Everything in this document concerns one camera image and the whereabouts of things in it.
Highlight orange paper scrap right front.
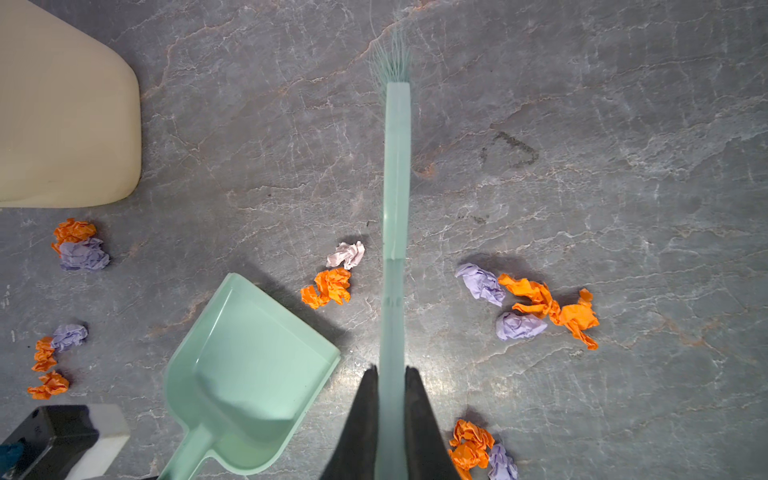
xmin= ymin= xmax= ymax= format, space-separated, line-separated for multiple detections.
xmin=449 ymin=419 xmax=495 ymax=480

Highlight green hand brush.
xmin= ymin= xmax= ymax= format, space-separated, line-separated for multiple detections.
xmin=372 ymin=30 xmax=412 ymax=479

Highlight orange paper scrap far right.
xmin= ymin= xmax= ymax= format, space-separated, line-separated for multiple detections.
xmin=498 ymin=274 xmax=599 ymax=350

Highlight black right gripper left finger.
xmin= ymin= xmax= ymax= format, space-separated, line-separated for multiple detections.
xmin=320 ymin=366 xmax=379 ymax=480

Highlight green plastic dustpan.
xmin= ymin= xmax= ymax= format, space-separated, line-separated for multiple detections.
xmin=160 ymin=273 xmax=340 ymax=479

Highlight beige bin with yellow bag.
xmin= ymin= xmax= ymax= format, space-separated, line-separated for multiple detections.
xmin=1 ymin=1 xmax=142 ymax=208

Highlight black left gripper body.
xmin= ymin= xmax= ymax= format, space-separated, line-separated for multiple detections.
xmin=1 ymin=405 xmax=99 ymax=480

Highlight orange paper scrap near bin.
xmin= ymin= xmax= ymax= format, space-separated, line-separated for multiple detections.
xmin=51 ymin=218 xmax=97 ymax=254

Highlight orange paper scrap left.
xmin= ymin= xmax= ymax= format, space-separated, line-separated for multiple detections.
xmin=27 ymin=337 xmax=70 ymax=400

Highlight purple paper scrap left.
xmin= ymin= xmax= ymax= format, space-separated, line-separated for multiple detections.
xmin=51 ymin=324 xmax=89 ymax=352

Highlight orange paper scrap near brush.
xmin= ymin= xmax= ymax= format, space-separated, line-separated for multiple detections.
xmin=301 ymin=268 xmax=351 ymax=309

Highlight purple paper scrap right front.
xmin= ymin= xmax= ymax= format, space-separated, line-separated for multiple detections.
xmin=488 ymin=443 xmax=519 ymax=480

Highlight purple paper scrap near bin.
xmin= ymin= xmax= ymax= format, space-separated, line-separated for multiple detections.
xmin=59 ymin=237 xmax=111 ymax=272

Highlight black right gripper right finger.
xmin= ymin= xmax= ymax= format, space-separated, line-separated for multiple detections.
xmin=405 ymin=366 xmax=460 ymax=480

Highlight pale crumpled paper scrap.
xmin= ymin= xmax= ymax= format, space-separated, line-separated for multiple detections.
xmin=326 ymin=241 xmax=365 ymax=271

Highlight purple paper scrap far right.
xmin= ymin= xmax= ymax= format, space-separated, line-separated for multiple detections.
xmin=455 ymin=263 xmax=506 ymax=307

